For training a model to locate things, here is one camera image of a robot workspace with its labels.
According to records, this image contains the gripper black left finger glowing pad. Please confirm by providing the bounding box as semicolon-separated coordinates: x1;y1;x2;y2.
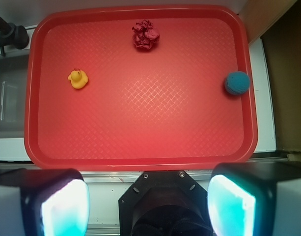
0;169;90;236

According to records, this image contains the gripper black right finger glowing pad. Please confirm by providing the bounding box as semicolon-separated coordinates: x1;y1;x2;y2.
207;162;301;236

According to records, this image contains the blue foam ball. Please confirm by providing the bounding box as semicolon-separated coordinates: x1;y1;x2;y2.
224;71;250;95

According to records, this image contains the crumpled red paper ball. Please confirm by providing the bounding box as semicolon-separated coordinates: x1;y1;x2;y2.
132;19;160;50

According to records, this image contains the yellow rubber duck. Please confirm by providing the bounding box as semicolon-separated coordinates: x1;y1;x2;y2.
68;68;89;89

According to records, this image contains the grey toy sink basin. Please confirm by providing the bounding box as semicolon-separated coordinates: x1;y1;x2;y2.
0;53;29;139

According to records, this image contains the red plastic tray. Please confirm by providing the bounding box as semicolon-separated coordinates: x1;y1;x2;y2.
24;5;258;171

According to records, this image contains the grey toy faucet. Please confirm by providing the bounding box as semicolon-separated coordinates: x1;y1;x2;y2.
0;17;29;57

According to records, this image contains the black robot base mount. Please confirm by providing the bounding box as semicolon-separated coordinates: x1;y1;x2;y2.
118;171;214;236

